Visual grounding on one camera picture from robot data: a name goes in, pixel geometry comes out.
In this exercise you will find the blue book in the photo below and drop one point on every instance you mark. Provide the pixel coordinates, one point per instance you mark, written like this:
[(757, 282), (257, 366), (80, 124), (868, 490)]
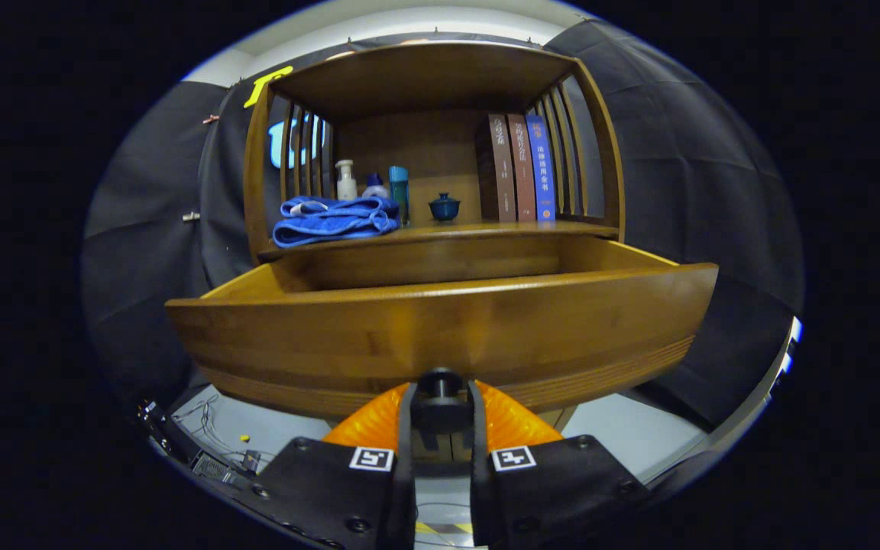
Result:
[(541, 168)]

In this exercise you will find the reddish brown book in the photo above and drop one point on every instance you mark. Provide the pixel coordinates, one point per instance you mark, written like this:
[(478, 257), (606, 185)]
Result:
[(524, 168)]

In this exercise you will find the wooden countertop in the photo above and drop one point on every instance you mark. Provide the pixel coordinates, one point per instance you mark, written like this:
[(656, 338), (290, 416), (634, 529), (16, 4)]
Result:
[(486, 227)]

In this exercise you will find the small blue lidded teacup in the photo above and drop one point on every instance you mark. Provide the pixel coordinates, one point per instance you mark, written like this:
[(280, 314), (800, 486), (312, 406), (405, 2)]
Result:
[(444, 208)]

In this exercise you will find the folded blue towel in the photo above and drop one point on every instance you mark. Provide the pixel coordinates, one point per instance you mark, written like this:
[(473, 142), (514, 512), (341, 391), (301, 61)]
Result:
[(333, 221)]

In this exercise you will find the white bottle with blue cap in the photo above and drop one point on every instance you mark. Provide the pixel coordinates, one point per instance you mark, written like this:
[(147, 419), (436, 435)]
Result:
[(375, 189)]

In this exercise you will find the dark brown book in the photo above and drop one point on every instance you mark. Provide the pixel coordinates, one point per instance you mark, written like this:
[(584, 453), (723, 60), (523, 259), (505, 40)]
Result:
[(495, 168)]

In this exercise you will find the teal capped clear bottle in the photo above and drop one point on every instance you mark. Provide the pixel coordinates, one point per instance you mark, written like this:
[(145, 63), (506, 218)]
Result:
[(399, 191)]

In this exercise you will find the white pump bottle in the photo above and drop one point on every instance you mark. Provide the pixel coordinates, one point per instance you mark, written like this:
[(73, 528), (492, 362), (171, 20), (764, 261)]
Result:
[(346, 183)]

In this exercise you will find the wooden cabinet with shelf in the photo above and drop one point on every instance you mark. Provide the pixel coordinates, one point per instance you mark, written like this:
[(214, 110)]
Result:
[(425, 76)]

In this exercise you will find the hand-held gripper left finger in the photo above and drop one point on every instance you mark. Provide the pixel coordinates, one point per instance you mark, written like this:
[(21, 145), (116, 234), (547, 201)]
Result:
[(406, 489)]

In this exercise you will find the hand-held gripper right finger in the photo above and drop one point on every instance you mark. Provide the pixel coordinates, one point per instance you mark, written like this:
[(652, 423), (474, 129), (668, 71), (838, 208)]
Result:
[(480, 496)]

